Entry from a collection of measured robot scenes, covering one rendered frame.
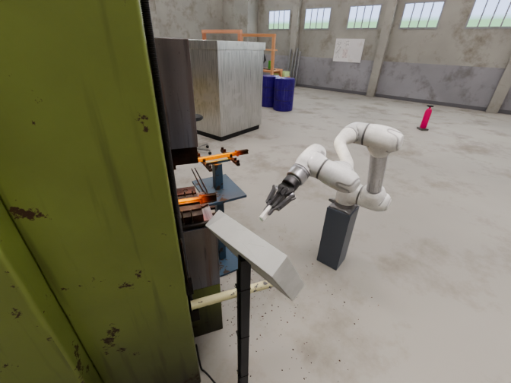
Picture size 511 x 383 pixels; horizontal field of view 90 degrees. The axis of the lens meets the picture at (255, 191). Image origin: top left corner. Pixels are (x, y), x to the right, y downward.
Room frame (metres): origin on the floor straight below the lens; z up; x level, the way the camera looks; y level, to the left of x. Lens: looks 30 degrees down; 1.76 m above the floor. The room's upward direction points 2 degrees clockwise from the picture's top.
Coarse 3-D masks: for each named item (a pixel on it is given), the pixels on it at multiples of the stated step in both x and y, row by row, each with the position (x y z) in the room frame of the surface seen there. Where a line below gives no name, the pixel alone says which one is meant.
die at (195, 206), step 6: (180, 198) 1.21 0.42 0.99; (180, 204) 1.14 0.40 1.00; (186, 204) 1.15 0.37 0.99; (192, 204) 1.16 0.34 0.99; (198, 204) 1.16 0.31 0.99; (180, 210) 1.09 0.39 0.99; (186, 210) 1.10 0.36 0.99; (192, 210) 1.11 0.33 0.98; (198, 210) 1.11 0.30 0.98; (186, 216) 1.06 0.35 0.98; (192, 216) 1.07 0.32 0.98; (198, 216) 1.08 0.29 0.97; (186, 222) 1.05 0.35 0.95
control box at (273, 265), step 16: (208, 224) 0.76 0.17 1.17; (224, 224) 0.74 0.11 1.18; (240, 224) 0.72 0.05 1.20; (224, 240) 0.68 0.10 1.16; (240, 240) 0.66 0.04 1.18; (256, 240) 0.65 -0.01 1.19; (256, 256) 0.60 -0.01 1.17; (272, 256) 0.58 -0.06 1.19; (256, 272) 0.74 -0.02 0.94; (272, 272) 0.54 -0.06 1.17; (288, 272) 0.58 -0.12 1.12; (288, 288) 0.59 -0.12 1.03
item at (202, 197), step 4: (200, 196) 1.21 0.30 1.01; (204, 196) 1.20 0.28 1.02; (208, 196) 1.21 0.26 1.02; (212, 196) 1.22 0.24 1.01; (180, 200) 1.17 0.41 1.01; (184, 200) 1.17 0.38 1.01; (188, 200) 1.17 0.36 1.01; (192, 200) 1.17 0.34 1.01; (196, 200) 1.18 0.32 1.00; (200, 200) 1.18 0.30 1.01; (204, 200) 1.20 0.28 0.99; (208, 200) 1.21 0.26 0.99; (212, 200) 1.22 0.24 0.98; (216, 200) 1.22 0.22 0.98
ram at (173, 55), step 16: (160, 48) 1.00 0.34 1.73; (176, 48) 1.02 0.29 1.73; (160, 64) 1.00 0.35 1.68; (176, 64) 1.02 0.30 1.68; (160, 80) 1.00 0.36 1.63; (176, 80) 1.02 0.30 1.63; (176, 96) 1.01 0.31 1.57; (192, 96) 1.04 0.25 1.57; (176, 112) 1.01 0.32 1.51; (192, 112) 1.03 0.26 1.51; (176, 128) 1.01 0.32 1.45; (192, 128) 1.03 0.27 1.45; (176, 144) 1.01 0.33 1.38; (192, 144) 1.03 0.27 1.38
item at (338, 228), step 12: (336, 216) 1.71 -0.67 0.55; (348, 216) 1.65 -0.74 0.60; (324, 228) 1.76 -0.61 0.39; (336, 228) 1.70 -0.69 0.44; (348, 228) 1.67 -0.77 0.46; (324, 240) 1.75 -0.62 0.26; (336, 240) 1.68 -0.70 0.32; (348, 240) 1.76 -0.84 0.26; (324, 252) 1.73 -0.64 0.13; (336, 252) 1.67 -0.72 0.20; (336, 264) 1.65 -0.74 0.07
